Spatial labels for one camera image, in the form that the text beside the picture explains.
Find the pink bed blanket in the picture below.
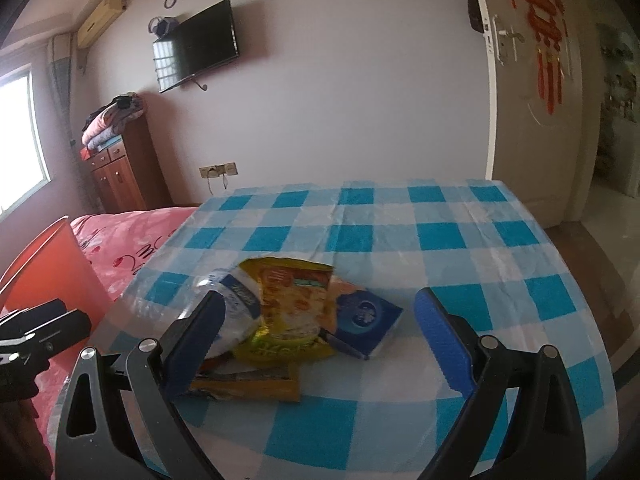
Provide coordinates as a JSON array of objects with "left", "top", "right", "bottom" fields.
[{"left": 30, "top": 206, "right": 201, "bottom": 461}]

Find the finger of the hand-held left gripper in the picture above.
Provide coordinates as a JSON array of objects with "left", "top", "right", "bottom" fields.
[{"left": 0, "top": 298, "right": 92, "bottom": 363}]

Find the flat yellow wrapper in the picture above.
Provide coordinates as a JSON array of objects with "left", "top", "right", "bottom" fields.
[{"left": 187, "top": 362, "right": 302, "bottom": 403}]

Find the white air conditioner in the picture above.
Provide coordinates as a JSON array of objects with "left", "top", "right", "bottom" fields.
[{"left": 76, "top": 0, "right": 127, "bottom": 50}]

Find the white power cable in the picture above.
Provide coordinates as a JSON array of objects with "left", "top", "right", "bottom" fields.
[{"left": 205, "top": 170, "right": 232, "bottom": 197}]

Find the brown wooden cabinet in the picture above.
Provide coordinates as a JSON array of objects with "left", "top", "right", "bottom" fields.
[{"left": 90, "top": 119, "right": 171, "bottom": 213}]

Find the white shelf cabinet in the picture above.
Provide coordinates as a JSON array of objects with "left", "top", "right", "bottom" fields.
[{"left": 597, "top": 25, "right": 640, "bottom": 196}]

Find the blue wall ornament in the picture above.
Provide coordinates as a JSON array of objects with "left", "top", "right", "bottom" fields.
[{"left": 149, "top": 16, "right": 181, "bottom": 41}]

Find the cream door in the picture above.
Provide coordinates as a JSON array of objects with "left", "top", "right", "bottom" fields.
[{"left": 467, "top": 0, "right": 601, "bottom": 231}]

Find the blue checked tablecloth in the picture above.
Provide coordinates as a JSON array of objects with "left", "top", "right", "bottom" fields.
[{"left": 52, "top": 178, "right": 618, "bottom": 480}]

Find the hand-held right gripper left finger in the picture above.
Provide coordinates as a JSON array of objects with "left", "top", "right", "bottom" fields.
[{"left": 52, "top": 292, "right": 226, "bottom": 480}]

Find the red hanging door decoration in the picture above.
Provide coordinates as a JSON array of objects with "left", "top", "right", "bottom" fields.
[{"left": 495, "top": 0, "right": 571, "bottom": 116}]

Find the orange plastic bucket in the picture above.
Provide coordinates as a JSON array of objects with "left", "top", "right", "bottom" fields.
[{"left": 0, "top": 215, "right": 116, "bottom": 361}]

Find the black wall television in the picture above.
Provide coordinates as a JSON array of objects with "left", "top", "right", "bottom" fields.
[{"left": 151, "top": 0, "right": 240, "bottom": 93}]

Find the stack of folded blankets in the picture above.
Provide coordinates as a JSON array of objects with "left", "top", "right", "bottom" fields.
[{"left": 81, "top": 92, "right": 147, "bottom": 153}]

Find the grey patterned curtain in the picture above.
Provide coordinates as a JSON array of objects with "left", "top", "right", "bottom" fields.
[{"left": 47, "top": 35, "right": 81, "bottom": 151}]

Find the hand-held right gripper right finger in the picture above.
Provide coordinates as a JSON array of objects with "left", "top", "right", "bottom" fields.
[{"left": 414, "top": 287, "right": 583, "bottom": 480}]

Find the wall socket strip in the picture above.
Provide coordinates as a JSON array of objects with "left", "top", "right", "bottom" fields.
[{"left": 199, "top": 161, "right": 240, "bottom": 179}]

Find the metal door handle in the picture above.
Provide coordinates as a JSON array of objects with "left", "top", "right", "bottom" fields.
[{"left": 482, "top": 14, "right": 525, "bottom": 66}]

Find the window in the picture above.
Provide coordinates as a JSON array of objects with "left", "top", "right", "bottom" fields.
[{"left": 0, "top": 67, "right": 53, "bottom": 221}]

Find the blue bear-print tissue pack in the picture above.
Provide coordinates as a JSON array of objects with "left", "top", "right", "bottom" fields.
[{"left": 325, "top": 280, "right": 405, "bottom": 361}]

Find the yellow snack bag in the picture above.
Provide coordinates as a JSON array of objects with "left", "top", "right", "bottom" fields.
[{"left": 232, "top": 257, "right": 341, "bottom": 366}]

